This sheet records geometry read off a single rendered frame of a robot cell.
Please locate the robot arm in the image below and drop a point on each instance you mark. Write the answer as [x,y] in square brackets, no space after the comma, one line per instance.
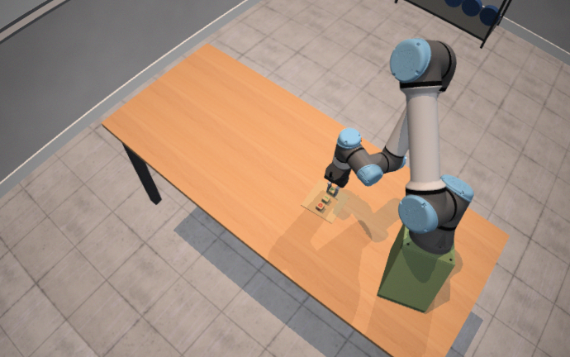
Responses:
[417,64]

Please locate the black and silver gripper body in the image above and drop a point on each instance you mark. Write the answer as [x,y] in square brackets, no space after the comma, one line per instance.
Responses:
[337,168]

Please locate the tan flat mat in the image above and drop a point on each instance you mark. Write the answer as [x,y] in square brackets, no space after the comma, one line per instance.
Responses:
[332,208]

